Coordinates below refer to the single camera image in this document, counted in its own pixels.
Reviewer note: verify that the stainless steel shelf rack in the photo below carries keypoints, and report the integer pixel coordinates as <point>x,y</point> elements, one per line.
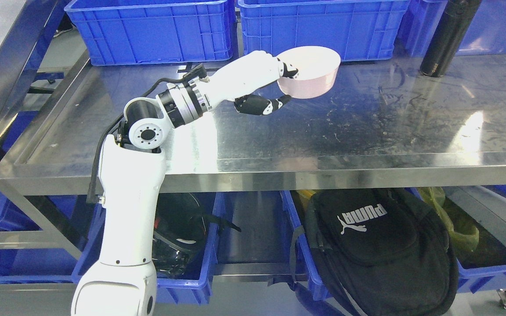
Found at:
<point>382,125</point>

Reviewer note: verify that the blue bin holding backpack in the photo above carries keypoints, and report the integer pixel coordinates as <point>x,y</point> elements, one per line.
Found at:
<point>472,279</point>

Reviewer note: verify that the blue crate back right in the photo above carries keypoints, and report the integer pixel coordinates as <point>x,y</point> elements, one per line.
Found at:
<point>485,35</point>

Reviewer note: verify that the blue crate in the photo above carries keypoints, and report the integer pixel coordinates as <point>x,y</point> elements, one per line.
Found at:
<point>142,32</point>
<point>358,30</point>
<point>485,35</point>

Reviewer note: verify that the yellow plastic bag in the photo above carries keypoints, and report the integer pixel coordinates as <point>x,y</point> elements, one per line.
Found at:
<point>462,229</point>

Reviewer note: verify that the black helmet with visor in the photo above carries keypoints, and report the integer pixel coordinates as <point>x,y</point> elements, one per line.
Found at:
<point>180,232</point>

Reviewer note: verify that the blue crate back middle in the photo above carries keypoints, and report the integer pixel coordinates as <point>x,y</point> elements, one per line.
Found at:
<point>358,30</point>

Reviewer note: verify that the blue bin lower left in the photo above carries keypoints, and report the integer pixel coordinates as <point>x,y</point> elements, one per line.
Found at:
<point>37,266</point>

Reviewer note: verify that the blue crate back left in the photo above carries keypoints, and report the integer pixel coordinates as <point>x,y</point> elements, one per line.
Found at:
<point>142,32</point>

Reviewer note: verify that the pink ikea bowl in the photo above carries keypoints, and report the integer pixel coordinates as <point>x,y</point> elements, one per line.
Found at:
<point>317,69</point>

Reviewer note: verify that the blue bin holding helmet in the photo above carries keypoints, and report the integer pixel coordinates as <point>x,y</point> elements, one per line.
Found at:
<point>194,287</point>

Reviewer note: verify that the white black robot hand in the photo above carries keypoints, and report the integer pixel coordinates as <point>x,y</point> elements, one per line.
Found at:
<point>237,81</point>

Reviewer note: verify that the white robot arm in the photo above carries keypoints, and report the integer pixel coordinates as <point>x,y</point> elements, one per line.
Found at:
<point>131,168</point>

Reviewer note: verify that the black puma backpack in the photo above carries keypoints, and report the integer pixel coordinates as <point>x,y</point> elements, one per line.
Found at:
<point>381,252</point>

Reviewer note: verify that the black thermos bottle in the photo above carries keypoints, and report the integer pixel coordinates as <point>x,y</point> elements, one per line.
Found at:
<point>451,29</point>

